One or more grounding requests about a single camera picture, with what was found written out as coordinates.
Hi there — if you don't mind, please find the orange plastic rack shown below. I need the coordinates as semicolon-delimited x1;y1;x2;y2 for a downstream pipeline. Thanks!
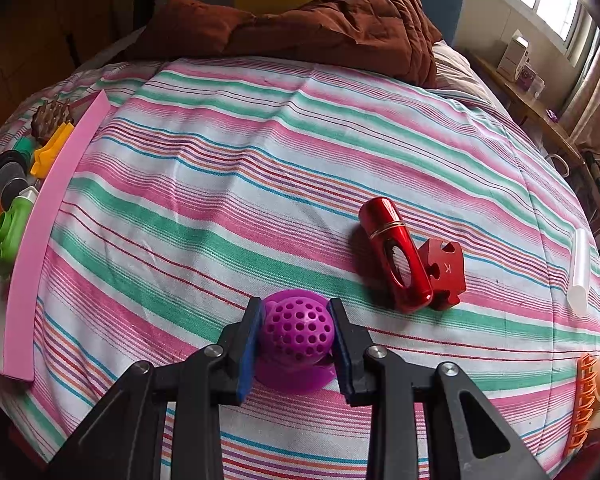
567;353;600;450

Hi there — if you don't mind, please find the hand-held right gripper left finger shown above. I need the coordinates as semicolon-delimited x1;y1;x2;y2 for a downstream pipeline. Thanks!
47;296;267;480

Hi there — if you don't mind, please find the brown duvet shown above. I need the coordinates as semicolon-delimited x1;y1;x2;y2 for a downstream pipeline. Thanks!
125;0;443;90

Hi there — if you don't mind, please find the yellow plastic piece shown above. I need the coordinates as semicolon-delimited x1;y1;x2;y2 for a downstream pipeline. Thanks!
30;122;76;179

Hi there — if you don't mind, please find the pink-edged white foam tray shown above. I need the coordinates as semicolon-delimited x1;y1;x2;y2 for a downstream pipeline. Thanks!
0;90;110;382

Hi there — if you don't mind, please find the purple box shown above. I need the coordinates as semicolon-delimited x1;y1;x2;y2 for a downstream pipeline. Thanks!
516;62;546;92

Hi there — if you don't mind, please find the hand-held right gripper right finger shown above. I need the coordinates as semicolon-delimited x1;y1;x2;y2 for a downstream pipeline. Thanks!
328;298;551;480

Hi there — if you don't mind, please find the black grey roll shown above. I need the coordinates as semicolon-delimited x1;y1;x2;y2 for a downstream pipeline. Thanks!
0;150;31;201

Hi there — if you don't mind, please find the white pillow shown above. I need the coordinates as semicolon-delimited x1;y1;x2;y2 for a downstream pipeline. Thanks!
432;40;501;108

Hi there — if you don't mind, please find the red metal bottle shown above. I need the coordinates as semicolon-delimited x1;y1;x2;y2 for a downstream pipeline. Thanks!
358;197;434;315

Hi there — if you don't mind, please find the purple perforated ball toy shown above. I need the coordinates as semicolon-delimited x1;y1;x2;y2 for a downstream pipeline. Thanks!
252;289;348;395

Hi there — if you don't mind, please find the wooden side table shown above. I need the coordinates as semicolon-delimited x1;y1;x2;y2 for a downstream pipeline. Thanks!
467;50;600;231

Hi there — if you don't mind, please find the red puzzle piece block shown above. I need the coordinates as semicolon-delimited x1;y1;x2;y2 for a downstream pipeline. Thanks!
417;238;467;311

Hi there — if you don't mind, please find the pink curtain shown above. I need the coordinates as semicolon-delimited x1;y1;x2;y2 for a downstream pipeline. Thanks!
560;35;600;161

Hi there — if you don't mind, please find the green plastic toy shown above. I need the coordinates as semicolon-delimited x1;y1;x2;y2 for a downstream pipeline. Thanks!
0;186;40;278

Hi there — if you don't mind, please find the striped bedsheet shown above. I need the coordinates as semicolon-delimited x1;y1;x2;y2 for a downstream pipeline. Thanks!
0;55;600;480

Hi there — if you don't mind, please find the white plastic tube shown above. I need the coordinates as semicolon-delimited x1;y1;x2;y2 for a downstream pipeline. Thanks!
567;228;592;317

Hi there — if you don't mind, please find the wooden wardrobe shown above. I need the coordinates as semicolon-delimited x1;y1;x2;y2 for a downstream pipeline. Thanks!
0;0;161;151

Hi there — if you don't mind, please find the white box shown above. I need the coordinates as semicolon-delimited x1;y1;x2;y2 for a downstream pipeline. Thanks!
497;30;531;81

